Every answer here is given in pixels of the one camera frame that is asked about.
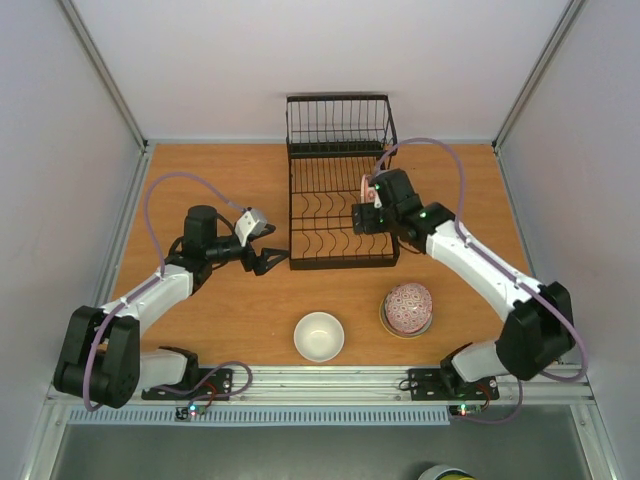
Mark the orange floral patterned bowl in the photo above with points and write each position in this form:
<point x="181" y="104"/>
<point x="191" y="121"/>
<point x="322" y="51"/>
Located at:
<point x="367" y="192"/>

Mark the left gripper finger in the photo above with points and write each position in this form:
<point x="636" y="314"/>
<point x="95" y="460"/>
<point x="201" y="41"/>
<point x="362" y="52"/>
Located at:
<point x="261" y="263"/>
<point x="268" y="229"/>

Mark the small circuit board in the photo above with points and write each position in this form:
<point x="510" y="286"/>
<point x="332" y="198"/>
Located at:
<point x="191" y="412"/>
<point x="465" y="410"/>

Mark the yellow dotted bowl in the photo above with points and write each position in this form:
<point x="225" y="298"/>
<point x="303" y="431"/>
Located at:
<point x="406" y="320"/>

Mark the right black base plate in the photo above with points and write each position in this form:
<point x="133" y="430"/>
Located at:
<point x="426" y="384"/>

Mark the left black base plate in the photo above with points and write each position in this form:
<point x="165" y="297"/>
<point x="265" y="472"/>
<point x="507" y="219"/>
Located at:
<point x="218" y="385"/>

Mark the aluminium frame rail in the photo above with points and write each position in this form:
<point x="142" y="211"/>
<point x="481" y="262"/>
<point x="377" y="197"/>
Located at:
<point x="362" y="385"/>

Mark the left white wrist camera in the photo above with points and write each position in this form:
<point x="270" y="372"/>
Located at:
<point x="250" y="222"/>

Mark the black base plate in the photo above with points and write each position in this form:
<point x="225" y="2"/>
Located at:
<point x="426" y="384"/>
<point x="218" y="385"/>

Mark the black wire dish rack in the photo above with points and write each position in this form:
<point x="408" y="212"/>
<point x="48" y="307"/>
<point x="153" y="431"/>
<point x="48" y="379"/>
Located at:
<point x="333" y="140"/>

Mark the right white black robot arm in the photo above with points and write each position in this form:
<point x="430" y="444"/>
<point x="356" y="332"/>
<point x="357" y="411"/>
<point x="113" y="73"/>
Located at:
<point x="537" y="318"/>

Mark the red dotted upturned bowl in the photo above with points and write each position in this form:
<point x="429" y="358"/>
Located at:
<point x="409" y="293"/>

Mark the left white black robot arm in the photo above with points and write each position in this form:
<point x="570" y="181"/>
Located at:
<point x="101" y="361"/>

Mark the right small circuit board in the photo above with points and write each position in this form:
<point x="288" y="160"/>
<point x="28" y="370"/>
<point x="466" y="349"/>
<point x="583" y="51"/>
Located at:
<point x="465" y="410"/>

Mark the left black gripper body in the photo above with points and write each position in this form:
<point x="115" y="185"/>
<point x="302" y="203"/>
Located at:
<point x="216" y="252"/>

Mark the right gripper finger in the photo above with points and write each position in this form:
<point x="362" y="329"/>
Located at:
<point x="367" y="226"/>
<point x="363" y="211"/>

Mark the left small circuit board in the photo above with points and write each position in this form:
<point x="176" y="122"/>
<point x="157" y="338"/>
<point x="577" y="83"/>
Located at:
<point x="191" y="412"/>

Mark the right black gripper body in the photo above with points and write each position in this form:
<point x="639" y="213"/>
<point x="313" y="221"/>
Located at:
<point x="364" y="220"/>

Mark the grey slotted cable duct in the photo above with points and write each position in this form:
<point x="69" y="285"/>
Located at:
<point x="265" y="416"/>

